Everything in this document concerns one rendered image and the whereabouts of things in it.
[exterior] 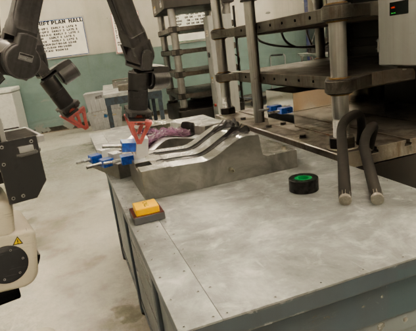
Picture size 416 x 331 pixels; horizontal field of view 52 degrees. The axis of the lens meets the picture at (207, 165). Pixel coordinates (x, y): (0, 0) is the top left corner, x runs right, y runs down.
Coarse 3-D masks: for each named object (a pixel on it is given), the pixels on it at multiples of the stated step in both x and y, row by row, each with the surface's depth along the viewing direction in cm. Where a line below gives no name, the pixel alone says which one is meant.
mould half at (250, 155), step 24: (192, 144) 149; (240, 144) 130; (264, 144) 148; (144, 168) 125; (168, 168) 125; (192, 168) 127; (216, 168) 130; (240, 168) 132; (264, 168) 135; (288, 168) 138; (144, 192) 124; (168, 192) 126
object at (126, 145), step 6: (102, 144) 124; (108, 144) 125; (114, 144) 126; (120, 144) 126; (126, 144) 125; (132, 144) 125; (138, 144) 126; (144, 144) 126; (126, 150) 125; (132, 150) 126; (138, 150) 126; (144, 150) 127
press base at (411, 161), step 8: (384, 160) 160; (392, 160) 160; (400, 160) 161; (408, 160) 162; (360, 168) 156; (376, 168) 158; (384, 168) 160; (392, 168) 161; (400, 168) 162; (408, 168) 163; (384, 176) 160; (392, 176) 162; (400, 176) 163; (408, 176) 164; (408, 184) 165
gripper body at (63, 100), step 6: (60, 90) 142; (54, 96) 141; (60, 96) 142; (66, 96) 143; (54, 102) 144; (60, 102) 142; (66, 102) 143; (72, 102) 144; (78, 102) 143; (60, 108) 144; (66, 108) 141
